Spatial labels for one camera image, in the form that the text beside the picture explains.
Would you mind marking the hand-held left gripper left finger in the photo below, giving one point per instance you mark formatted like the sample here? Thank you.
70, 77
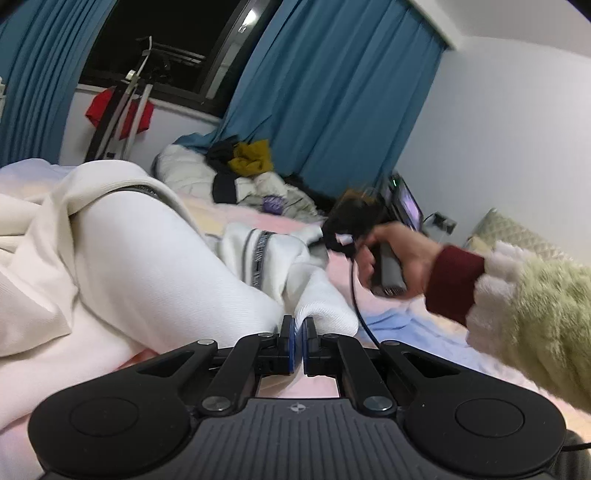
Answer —
288, 344

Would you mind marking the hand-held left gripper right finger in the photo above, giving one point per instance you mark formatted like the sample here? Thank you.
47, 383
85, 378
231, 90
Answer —
308, 344

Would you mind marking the white sweatshirt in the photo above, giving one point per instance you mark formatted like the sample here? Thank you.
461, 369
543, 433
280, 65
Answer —
138, 258

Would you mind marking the person's right forearm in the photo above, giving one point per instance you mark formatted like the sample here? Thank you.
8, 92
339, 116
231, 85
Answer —
531, 314

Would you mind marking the metal clothes rack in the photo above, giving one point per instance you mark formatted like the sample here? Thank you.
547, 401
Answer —
121, 99

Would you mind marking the person's right hand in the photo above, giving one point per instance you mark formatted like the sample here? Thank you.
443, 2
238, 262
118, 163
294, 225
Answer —
415, 258

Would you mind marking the laptop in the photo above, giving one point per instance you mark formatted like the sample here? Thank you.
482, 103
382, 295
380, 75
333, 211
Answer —
411, 210

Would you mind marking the beige cloth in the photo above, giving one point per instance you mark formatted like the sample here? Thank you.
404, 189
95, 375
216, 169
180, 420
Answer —
286, 198

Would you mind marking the purple printed cloth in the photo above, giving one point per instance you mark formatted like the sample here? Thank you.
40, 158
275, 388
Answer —
272, 204

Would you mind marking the pastel pink bed blanket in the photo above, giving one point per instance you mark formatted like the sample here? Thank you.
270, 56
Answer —
415, 341

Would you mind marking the mustard yellow cloth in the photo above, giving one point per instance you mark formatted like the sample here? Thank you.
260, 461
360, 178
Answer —
251, 159

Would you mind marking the blue curtain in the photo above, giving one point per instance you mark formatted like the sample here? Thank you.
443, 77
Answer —
332, 92
41, 83

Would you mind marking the black cloth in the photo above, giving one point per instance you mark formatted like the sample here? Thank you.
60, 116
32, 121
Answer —
221, 154

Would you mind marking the quilted beige cushion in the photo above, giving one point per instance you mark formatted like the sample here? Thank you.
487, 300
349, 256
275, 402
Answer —
512, 233

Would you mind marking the white quilted jacket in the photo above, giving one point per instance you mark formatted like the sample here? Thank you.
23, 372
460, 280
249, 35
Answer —
184, 166

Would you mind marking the dark window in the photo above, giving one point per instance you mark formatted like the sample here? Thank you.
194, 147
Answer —
175, 27

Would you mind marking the cream knit garment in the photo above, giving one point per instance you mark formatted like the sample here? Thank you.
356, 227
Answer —
41, 240

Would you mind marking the red cloth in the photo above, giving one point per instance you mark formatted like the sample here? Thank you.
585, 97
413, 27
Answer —
99, 108

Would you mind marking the wall socket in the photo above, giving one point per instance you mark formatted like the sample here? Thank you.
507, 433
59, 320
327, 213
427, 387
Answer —
444, 223

